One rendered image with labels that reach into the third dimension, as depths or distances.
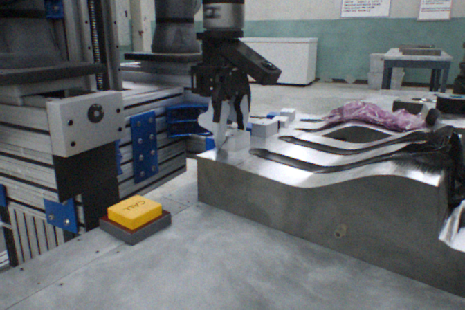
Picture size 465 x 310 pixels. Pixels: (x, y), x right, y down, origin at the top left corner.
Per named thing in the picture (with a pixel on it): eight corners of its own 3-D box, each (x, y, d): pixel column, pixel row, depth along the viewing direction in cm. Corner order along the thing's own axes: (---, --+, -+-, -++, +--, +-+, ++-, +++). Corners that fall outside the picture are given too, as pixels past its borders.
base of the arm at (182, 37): (140, 52, 108) (138, 17, 106) (171, 50, 121) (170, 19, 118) (181, 54, 102) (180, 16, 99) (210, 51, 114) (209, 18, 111)
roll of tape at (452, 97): (461, 115, 85) (464, 100, 84) (427, 109, 91) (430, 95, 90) (479, 111, 89) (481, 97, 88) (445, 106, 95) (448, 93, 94)
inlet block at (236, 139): (183, 151, 74) (183, 126, 73) (199, 145, 78) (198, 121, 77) (235, 165, 67) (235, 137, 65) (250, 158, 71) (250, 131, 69)
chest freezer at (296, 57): (315, 82, 780) (318, 37, 753) (306, 87, 713) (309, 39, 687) (250, 79, 842) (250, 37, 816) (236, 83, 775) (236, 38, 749)
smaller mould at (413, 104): (390, 120, 126) (393, 100, 124) (400, 113, 137) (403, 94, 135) (458, 129, 114) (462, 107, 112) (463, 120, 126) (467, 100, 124)
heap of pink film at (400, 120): (313, 133, 89) (315, 102, 87) (320, 117, 105) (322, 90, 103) (432, 144, 81) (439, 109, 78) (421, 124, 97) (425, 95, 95)
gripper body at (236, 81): (216, 91, 74) (214, 30, 70) (250, 96, 69) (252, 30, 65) (190, 97, 68) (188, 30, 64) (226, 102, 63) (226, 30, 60)
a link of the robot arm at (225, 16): (253, 5, 64) (225, 2, 58) (252, 32, 65) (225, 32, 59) (220, 6, 68) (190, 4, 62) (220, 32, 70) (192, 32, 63)
